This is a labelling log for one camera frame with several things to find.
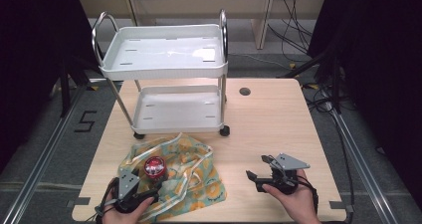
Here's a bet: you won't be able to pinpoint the person's left hand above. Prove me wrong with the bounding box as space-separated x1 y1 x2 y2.
101 180 155 224

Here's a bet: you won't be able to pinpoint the person's right hand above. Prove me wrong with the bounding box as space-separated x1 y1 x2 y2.
261 169 322 224

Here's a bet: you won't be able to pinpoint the white two-tier cart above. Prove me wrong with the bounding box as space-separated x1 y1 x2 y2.
91 8 231 140

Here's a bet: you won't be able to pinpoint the black metal stand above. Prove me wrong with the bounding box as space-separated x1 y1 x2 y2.
281 48 343 114
59 60 94 118

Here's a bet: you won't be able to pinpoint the grey metal floor rail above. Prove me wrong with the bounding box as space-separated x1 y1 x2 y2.
1 84 92 224
326 108 400 224

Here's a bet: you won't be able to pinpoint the red can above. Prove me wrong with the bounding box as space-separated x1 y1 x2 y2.
142 155 167 180

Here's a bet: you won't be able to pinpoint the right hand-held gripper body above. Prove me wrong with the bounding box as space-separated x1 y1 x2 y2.
255 152 312 196

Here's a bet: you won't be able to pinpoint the black floor cables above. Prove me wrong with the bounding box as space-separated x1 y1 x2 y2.
267 0 315 55

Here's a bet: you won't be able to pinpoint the floral tote bag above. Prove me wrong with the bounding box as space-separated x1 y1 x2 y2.
117 132 228 224

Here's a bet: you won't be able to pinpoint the light wooden furniture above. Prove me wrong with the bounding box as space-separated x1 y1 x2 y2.
77 0 327 51

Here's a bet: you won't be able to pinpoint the dark curtain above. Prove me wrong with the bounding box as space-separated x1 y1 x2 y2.
0 0 102 173
308 0 422 212

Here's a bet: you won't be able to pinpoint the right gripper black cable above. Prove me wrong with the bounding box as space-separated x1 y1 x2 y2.
296 174 320 216

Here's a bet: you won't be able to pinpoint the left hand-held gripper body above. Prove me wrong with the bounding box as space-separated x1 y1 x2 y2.
111 166 161 215

